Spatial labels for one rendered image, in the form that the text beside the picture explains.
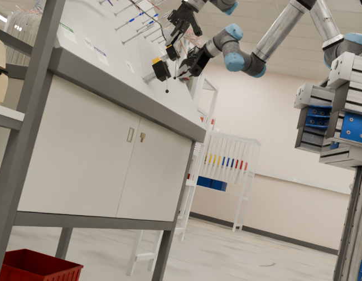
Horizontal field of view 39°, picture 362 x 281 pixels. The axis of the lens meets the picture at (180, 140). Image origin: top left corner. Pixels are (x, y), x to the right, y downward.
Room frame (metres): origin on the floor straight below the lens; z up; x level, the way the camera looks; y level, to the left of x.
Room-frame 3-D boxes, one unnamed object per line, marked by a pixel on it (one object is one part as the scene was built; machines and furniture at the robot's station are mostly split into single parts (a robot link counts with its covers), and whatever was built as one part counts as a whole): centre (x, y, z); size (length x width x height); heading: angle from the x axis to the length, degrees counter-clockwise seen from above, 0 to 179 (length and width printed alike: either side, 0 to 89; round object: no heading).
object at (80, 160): (1.67, 0.29, 0.60); 0.55 x 0.02 x 0.39; 156
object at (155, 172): (2.17, 0.06, 0.60); 0.55 x 0.03 x 0.39; 156
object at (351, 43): (2.15, -0.64, 1.33); 0.13 x 0.12 x 0.14; 9
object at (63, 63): (1.92, 0.16, 0.83); 1.18 x 0.06 x 0.06; 156
